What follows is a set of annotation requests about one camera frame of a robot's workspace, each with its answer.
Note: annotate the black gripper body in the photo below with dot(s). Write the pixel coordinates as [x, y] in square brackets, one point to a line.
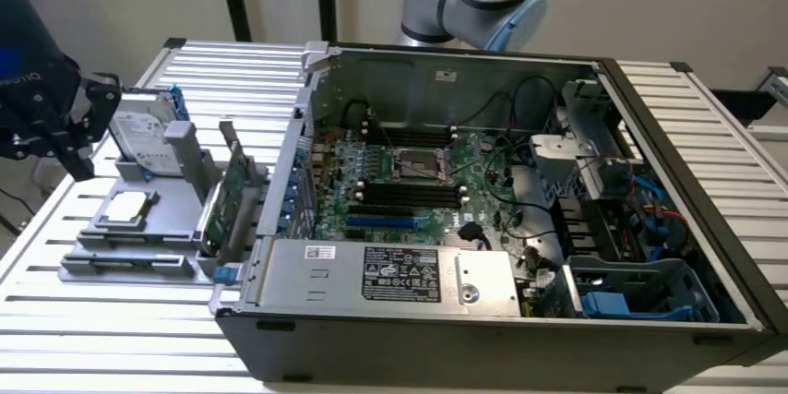
[31, 89]

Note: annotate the dark RAM stick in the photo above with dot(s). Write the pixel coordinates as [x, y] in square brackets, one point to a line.
[149, 242]

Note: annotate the black RAM slot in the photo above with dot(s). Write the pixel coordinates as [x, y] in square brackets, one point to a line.
[410, 195]
[414, 143]
[410, 189]
[410, 183]
[413, 138]
[410, 202]
[410, 129]
[411, 134]

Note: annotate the blue expansion slot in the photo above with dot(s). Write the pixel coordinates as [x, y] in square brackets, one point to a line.
[382, 221]

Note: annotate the silver hard disk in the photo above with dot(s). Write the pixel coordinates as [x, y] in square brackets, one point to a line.
[145, 135]

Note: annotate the silver CPU chip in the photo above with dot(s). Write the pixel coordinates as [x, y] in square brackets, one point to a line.
[129, 207]

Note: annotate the grey parts rack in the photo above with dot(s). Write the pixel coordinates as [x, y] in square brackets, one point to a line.
[179, 200]

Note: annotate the green graphics card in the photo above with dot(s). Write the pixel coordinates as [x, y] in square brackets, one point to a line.
[229, 200]

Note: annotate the blue case latch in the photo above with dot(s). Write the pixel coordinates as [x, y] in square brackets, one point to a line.
[227, 274]

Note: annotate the silver power supply unit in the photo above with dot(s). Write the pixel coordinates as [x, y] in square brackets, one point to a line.
[345, 283]

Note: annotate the metal CPU socket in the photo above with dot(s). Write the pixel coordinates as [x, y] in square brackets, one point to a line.
[419, 162]

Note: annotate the green motherboard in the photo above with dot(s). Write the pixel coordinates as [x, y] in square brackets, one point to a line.
[431, 223]

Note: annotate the open black PC case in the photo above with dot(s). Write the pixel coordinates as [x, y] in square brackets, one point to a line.
[493, 343]

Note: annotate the metal disk bay cage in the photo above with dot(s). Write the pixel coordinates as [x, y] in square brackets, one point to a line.
[589, 135]

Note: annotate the blue plastic disk caddy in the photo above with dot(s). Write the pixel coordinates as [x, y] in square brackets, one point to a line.
[641, 288]

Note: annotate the black side bracket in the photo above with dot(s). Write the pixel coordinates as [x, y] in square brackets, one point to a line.
[739, 105]

